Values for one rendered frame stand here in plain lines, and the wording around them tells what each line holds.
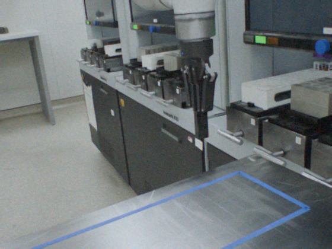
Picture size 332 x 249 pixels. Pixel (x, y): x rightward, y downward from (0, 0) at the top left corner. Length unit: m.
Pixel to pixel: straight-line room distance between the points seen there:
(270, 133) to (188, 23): 0.31
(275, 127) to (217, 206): 0.38
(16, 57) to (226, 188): 3.83
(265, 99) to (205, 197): 0.44
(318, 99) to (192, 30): 0.31
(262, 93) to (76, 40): 3.55
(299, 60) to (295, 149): 0.40
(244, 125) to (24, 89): 3.56
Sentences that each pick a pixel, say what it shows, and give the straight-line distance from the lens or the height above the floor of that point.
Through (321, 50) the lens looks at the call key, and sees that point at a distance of 0.81.
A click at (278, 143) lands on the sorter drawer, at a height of 0.77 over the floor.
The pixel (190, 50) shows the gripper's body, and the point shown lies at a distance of 0.83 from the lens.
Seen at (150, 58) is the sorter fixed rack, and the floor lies 0.86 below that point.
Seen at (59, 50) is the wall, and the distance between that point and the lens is 4.32.
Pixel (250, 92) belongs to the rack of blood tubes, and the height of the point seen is 0.85.
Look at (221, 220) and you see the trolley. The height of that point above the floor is 0.82.
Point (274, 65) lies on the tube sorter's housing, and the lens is 1.11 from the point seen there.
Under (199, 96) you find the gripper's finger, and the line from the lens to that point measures 0.86.
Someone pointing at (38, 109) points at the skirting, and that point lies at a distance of 4.39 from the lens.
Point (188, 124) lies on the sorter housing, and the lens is 1.24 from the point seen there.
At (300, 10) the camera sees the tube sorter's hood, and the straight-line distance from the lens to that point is 0.88.
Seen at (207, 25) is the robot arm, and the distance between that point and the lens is 0.82.
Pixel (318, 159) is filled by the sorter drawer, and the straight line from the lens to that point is 0.80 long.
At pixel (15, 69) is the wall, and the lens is 4.29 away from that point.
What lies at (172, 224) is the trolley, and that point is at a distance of 0.50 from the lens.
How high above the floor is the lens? 1.10
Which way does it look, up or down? 20 degrees down
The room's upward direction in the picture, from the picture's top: 6 degrees counter-clockwise
